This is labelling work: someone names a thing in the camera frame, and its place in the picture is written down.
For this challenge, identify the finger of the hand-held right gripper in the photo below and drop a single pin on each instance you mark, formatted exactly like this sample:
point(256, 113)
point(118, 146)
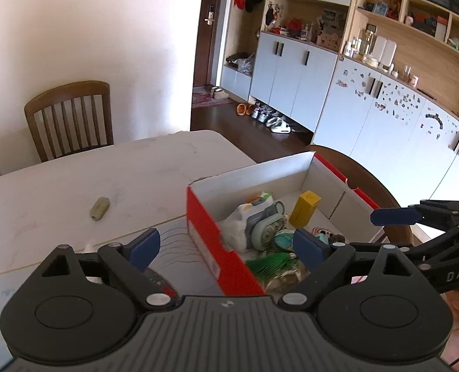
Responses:
point(394, 216)
point(368, 245)

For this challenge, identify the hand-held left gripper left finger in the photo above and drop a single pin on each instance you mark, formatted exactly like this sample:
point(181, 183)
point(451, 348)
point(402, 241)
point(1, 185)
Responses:
point(146, 250)

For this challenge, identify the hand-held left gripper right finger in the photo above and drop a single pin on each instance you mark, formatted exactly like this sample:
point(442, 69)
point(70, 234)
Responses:
point(308, 248)

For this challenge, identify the green tassel charm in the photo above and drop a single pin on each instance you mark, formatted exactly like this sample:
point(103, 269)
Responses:
point(272, 264)

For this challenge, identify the red white cardboard box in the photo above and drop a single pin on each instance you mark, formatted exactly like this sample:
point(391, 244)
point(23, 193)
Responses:
point(206, 221)

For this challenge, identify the teal small item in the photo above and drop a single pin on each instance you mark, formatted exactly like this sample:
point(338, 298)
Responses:
point(284, 239)

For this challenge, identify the black remote control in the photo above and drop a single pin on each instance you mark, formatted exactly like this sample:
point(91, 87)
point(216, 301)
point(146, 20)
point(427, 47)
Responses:
point(161, 285)

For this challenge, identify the small yellow box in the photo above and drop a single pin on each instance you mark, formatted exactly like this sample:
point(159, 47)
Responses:
point(305, 209)

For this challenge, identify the dark brown round-backed chair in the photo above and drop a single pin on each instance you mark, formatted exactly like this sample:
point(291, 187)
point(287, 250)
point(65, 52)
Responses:
point(368, 178)

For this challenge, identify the olive green pouch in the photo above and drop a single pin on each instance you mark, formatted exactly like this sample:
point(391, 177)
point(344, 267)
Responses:
point(99, 208)

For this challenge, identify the grey mask in white bag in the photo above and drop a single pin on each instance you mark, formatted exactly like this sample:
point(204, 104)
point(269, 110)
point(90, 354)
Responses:
point(252, 221)

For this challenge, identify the row of shoes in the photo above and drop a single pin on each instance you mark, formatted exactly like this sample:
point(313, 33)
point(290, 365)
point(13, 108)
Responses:
point(272, 119)

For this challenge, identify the slatted wooden chair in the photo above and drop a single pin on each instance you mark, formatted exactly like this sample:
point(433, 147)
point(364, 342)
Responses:
point(68, 120)

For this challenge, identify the pair of orange slippers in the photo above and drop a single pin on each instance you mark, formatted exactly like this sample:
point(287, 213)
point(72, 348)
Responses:
point(245, 109)

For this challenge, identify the light blue table mat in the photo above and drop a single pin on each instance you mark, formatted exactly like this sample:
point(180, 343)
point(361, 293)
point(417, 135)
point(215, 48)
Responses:
point(4, 310)

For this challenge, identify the patterned rug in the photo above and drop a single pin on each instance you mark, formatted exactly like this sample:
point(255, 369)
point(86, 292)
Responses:
point(208, 100)

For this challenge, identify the white storage canisters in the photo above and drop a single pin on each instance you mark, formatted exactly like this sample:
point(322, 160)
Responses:
point(384, 51)

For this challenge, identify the group of small bottles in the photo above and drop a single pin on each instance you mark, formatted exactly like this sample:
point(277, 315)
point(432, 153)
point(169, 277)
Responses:
point(357, 48)

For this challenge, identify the pair of white slippers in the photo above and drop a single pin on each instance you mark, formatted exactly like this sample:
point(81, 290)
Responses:
point(218, 92)

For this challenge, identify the translucent plastic bag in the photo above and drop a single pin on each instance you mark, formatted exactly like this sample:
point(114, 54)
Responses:
point(248, 64)

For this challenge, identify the black bag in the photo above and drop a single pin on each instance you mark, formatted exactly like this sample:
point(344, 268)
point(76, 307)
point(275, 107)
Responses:
point(237, 58)

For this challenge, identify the brown door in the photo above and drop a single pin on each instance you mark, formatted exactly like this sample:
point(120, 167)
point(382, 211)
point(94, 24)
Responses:
point(208, 54)

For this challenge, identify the red flower ornament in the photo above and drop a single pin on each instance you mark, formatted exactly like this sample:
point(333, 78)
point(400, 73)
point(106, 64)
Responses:
point(294, 26)

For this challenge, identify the black hanging pouch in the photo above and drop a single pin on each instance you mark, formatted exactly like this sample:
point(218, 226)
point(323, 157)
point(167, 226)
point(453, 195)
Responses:
point(272, 14)

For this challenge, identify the silver door lock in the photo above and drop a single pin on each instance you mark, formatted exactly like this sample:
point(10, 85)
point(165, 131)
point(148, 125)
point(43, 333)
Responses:
point(210, 15)

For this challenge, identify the grey wooden wall cabinet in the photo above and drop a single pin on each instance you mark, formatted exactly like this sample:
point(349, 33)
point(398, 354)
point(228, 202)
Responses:
point(368, 104)

